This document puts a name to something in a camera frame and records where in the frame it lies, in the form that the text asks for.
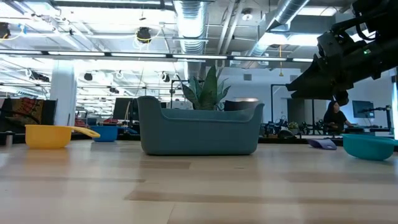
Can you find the slanted silver ventilation duct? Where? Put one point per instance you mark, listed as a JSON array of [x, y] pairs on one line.
[[280, 21]]

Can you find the black ceiling camera dome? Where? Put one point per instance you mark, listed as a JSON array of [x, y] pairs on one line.
[[144, 35]]

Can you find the ribbed silver ventilation duct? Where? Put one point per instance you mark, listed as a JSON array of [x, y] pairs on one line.
[[191, 28]]

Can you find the grey-blue plastic basket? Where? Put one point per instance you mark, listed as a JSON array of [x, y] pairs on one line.
[[199, 133]]

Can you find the small green potted plant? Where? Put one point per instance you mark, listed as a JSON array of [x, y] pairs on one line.
[[293, 125]]

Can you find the dark blue measuring cup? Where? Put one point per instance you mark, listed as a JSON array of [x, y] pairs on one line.
[[105, 134]]

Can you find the black computer monitor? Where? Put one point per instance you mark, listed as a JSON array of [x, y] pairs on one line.
[[122, 109]]

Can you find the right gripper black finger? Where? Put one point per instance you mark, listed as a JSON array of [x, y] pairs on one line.
[[311, 77], [314, 94]]

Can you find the person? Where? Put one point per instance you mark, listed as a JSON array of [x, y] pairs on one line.
[[334, 118]]

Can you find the long linear ceiling light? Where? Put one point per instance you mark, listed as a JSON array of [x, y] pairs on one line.
[[140, 55]]

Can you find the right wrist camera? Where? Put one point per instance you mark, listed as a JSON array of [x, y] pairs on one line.
[[342, 98]]

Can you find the turquoise measuring cup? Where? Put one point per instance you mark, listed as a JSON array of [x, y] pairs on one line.
[[368, 147]]

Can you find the yellow measuring cup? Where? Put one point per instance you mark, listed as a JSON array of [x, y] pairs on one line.
[[46, 137]]

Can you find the yellow hanging pendant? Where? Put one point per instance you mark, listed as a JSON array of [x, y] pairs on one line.
[[281, 73]]

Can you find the black desk robot arm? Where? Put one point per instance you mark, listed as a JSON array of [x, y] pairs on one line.
[[384, 112]]

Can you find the black metal rack frame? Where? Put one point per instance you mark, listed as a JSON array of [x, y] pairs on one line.
[[272, 105]]

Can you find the white building column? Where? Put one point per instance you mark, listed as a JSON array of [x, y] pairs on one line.
[[63, 96]]

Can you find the green snake plant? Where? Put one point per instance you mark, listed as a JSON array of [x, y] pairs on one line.
[[208, 90]]

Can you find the orange patterned wall panel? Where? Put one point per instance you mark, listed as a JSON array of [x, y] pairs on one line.
[[28, 113]]

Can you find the small silver metal post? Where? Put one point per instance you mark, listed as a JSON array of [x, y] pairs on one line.
[[9, 138]]

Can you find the black table edge rail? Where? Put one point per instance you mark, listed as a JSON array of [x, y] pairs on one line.
[[17, 138]]

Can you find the wall-mounted grey monitor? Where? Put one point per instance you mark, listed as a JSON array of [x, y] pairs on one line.
[[363, 109]]

